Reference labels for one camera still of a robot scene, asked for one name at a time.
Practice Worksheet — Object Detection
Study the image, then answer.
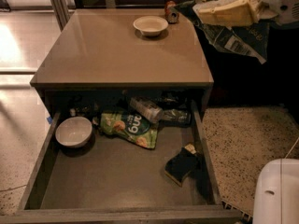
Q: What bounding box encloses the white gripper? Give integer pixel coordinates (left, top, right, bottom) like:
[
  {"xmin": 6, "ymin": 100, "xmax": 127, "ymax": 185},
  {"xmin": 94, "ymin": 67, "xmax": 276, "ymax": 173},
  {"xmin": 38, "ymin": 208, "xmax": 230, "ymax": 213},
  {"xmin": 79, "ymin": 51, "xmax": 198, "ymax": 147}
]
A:
[{"xmin": 194, "ymin": 0, "xmax": 299, "ymax": 27}]

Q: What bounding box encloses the green jalapeno chip bag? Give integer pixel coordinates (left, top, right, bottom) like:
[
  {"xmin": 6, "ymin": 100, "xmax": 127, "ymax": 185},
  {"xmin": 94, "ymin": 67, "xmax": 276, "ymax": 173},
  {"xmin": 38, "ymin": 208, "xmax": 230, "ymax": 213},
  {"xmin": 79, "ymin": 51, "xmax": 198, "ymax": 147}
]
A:
[{"xmin": 174, "ymin": 0, "xmax": 269, "ymax": 63}]

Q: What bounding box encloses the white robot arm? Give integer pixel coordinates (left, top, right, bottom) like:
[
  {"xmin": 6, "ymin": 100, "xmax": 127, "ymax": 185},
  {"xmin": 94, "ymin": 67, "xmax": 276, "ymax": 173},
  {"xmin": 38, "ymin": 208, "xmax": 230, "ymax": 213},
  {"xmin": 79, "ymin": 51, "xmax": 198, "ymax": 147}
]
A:
[{"xmin": 192, "ymin": 0, "xmax": 299, "ymax": 224}]

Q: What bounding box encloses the dark green can in drawer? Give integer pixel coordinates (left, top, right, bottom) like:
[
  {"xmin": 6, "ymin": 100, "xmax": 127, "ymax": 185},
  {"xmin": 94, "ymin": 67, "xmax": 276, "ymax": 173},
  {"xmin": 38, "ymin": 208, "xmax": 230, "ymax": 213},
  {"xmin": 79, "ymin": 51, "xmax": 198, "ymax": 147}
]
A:
[{"xmin": 162, "ymin": 109, "xmax": 191, "ymax": 126}]

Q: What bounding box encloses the white plastic bottle in drawer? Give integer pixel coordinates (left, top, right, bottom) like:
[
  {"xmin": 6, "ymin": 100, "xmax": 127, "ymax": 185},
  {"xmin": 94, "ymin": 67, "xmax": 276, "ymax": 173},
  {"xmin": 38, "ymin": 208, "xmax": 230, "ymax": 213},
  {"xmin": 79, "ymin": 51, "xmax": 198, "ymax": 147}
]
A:
[{"xmin": 129, "ymin": 97, "xmax": 164, "ymax": 123}]

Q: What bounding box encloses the green snack bag in drawer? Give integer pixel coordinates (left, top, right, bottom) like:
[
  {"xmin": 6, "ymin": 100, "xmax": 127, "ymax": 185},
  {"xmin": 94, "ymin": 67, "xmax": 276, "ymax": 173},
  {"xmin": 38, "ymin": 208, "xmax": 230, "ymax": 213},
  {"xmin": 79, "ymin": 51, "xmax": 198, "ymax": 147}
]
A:
[{"xmin": 100, "ymin": 110, "xmax": 159, "ymax": 149}]

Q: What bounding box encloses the small bottle in drawer corner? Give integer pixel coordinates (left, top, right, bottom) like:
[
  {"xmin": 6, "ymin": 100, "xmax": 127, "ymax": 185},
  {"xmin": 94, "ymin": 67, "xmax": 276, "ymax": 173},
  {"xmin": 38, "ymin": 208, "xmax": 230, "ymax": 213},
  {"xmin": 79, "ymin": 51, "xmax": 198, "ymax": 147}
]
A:
[{"xmin": 69, "ymin": 108, "xmax": 76, "ymax": 117}]

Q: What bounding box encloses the white bowl in drawer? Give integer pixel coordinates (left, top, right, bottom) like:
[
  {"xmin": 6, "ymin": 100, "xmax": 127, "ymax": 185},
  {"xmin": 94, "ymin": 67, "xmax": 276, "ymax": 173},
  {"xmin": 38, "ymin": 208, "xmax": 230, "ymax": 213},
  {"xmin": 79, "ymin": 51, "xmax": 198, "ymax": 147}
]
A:
[{"xmin": 55, "ymin": 117, "xmax": 93, "ymax": 148}]

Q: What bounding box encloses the open grey top drawer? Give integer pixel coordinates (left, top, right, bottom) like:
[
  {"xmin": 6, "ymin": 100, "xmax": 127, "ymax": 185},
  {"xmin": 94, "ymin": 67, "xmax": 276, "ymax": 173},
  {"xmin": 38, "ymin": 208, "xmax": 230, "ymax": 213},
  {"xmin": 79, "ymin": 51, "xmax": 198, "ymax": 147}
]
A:
[{"xmin": 1, "ymin": 107, "xmax": 241, "ymax": 224}]

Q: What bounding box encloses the orange soda can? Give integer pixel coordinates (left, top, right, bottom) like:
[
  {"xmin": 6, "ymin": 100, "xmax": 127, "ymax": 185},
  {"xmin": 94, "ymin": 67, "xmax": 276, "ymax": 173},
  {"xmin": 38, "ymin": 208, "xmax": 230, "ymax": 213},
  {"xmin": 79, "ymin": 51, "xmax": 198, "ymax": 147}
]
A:
[{"xmin": 164, "ymin": 1, "xmax": 179, "ymax": 24}]

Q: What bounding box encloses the white bowl on cabinet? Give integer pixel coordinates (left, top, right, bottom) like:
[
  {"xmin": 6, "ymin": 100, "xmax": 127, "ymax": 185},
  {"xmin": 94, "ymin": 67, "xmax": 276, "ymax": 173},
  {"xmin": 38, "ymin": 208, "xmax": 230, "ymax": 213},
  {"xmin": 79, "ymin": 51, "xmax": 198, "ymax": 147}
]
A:
[{"xmin": 133, "ymin": 16, "xmax": 168, "ymax": 36}]

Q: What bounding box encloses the dark blue yellow sponge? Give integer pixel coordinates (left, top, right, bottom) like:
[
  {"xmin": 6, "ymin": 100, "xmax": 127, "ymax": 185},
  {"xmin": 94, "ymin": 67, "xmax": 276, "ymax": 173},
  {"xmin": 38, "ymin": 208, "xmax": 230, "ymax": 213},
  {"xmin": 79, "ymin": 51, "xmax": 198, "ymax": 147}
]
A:
[{"xmin": 164, "ymin": 144, "xmax": 201, "ymax": 187}]

